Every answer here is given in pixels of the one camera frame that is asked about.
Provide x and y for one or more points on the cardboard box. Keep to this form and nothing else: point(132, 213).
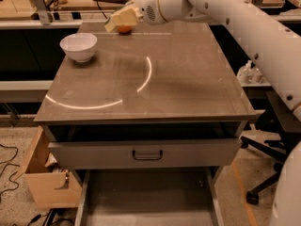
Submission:
point(49, 188)

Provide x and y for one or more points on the open lower drawer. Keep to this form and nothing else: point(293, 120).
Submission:
point(149, 197)

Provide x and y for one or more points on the orange fruit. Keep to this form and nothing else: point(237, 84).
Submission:
point(125, 29)

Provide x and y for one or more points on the clear plastic bottle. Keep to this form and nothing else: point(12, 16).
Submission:
point(243, 73)
point(256, 76)

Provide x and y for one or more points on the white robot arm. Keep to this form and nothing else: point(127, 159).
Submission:
point(273, 47)

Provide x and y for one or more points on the clear plastic bottle left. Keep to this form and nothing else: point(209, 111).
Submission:
point(243, 73)

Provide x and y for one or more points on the grey metal drawer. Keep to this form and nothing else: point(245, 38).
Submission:
point(118, 154)

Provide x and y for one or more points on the black drawer handle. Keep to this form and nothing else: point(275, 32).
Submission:
point(147, 156)

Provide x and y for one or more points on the foam padded gripper finger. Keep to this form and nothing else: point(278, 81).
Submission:
point(128, 15)

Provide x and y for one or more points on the clear plastic bottle right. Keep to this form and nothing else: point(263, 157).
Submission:
point(256, 76)

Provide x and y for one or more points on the white ceramic bowl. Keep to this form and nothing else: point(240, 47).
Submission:
point(80, 47)

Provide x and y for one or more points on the grey cabinet frame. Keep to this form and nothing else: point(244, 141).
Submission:
point(170, 73)

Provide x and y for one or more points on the yellow green sponge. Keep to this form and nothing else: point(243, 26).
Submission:
point(110, 25)

